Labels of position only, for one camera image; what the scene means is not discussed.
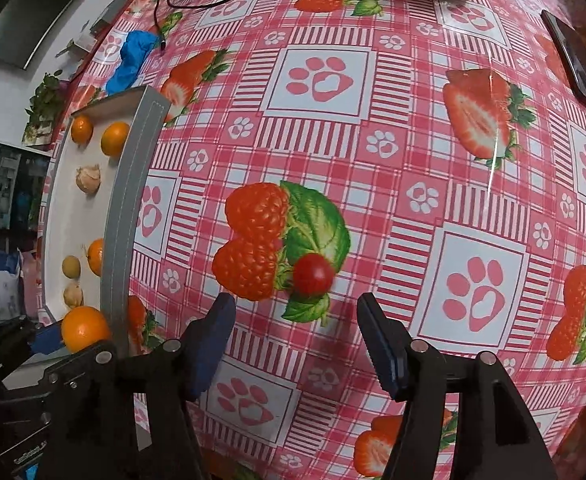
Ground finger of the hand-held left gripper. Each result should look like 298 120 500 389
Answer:
0 347 98 416
0 316 66 361

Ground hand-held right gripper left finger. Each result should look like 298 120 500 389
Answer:
35 292 237 480

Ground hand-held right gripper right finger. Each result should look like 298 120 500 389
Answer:
357 292 559 480

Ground orange mandarin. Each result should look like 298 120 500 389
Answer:
87 238 104 277
61 306 112 354
100 121 131 157
70 115 94 145

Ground red cherry tomato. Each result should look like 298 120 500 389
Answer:
293 253 336 296

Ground white shallow tray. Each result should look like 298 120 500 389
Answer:
40 85 171 361

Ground glass door cabinet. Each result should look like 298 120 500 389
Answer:
0 135 54 241

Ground strawberry print plastic tablecloth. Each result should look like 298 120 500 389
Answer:
38 0 586 480

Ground green leafy herbs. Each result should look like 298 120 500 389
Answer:
25 72 71 133

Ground blue crumpled cloth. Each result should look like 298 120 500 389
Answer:
105 31 163 95

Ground black smartphone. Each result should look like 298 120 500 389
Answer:
540 10 586 128

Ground black power cable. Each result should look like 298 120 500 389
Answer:
143 0 241 53

